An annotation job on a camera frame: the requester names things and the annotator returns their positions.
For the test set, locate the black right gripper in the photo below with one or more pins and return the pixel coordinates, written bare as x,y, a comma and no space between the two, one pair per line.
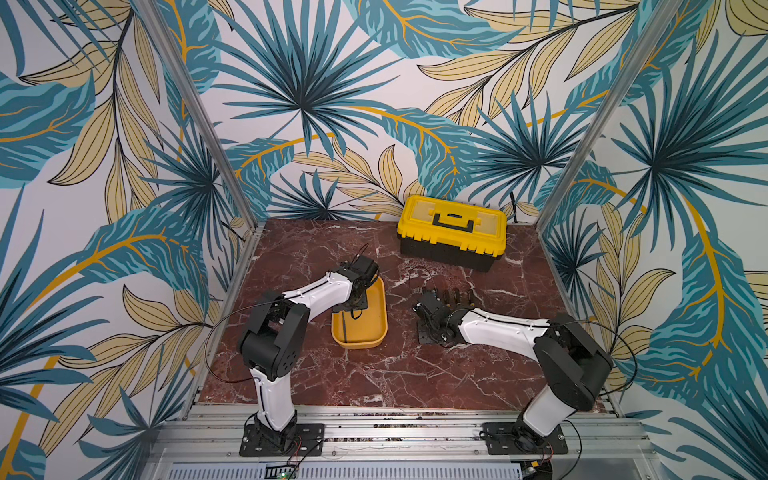
430,324

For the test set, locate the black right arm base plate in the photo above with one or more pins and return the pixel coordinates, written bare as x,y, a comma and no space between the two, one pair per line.
515,438

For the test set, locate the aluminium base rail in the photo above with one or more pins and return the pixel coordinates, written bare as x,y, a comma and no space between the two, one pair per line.
397,443

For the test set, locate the aluminium corner post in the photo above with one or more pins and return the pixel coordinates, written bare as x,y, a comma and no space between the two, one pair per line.
164,42
658,22

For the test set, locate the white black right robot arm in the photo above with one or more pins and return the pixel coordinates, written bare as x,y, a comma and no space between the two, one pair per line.
574,365

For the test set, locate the yellow and black toolbox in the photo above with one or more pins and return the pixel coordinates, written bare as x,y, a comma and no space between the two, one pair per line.
452,233

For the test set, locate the right aluminium corner post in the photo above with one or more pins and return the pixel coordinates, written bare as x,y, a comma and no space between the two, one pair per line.
658,22

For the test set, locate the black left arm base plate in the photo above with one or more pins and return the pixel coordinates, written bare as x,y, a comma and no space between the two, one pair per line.
301,439

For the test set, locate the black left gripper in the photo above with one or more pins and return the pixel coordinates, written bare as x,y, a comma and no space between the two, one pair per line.
363,304

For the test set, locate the left aluminium corner post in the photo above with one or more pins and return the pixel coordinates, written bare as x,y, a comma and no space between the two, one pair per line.
164,42

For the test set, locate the yellow plastic storage tray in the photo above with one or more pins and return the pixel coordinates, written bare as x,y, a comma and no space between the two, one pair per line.
366,328

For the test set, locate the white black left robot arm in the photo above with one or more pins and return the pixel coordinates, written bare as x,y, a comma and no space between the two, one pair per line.
275,333

